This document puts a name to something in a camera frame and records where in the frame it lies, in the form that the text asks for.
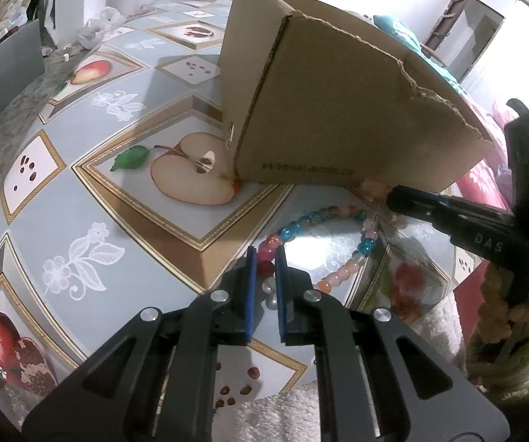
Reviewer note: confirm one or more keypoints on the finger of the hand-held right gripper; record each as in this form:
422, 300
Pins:
439, 212

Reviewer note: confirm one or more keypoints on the pink flowered blanket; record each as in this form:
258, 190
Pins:
481, 179

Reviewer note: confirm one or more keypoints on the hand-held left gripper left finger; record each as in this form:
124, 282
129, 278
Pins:
250, 294

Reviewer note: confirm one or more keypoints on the grey board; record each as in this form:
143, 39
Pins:
6, 73

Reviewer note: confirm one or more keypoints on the brown wooden door frame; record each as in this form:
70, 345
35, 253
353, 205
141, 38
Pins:
453, 9

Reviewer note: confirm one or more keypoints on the red flat item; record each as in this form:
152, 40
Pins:
469, 294

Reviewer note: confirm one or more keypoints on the teal pillow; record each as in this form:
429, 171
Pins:
395, 30

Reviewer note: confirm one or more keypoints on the brown cardboard box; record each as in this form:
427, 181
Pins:
338, 110

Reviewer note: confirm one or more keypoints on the person's right hand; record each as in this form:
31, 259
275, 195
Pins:
494, 317

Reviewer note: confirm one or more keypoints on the clear plastic bag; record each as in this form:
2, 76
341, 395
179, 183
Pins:
100, 25

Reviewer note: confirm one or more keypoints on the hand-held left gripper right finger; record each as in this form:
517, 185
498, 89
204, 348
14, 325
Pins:
281, 294

